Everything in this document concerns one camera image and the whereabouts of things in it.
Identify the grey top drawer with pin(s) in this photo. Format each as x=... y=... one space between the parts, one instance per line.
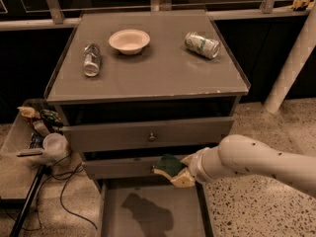
x=147 y=134

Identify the clear plastic bottle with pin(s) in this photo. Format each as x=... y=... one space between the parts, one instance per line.
x=91 y=60

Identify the snack bags in bin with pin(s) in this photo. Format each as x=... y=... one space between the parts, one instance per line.
x=43 y=122

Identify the metal railing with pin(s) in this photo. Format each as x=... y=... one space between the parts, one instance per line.
x=18 y=15

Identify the grey drawer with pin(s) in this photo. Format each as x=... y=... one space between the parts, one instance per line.
x=147 y=134
x=152 y=207
x=129 y=167

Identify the clear plastic bin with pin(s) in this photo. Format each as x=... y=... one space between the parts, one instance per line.
x=20 y=159

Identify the grey bottom drawer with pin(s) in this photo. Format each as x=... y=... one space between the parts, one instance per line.
x=152 y=207

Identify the green yellow sponge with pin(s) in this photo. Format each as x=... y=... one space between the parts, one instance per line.
x=168 y=166

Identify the white bowl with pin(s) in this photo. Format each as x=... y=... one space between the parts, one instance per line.
x=129 y=42

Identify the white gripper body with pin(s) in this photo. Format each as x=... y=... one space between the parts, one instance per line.
x=198 y=164

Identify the grey drawer cabinet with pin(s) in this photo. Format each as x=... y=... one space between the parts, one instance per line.
x=164 y=81

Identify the grey middle drawer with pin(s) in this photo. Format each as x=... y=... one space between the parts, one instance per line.
x=129 y=167

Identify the clear plastic cup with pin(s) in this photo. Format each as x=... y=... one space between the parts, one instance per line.
x=55 y=146

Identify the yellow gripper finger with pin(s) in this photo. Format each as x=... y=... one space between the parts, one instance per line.
x=184 y=179
x=187 y=160

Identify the white diagonal pole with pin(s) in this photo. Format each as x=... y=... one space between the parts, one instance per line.
x=299 y=54

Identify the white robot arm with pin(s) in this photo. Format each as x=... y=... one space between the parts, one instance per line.
x=238 y=155

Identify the yellow object on ledge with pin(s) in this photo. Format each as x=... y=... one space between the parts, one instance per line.
x=301 y=5

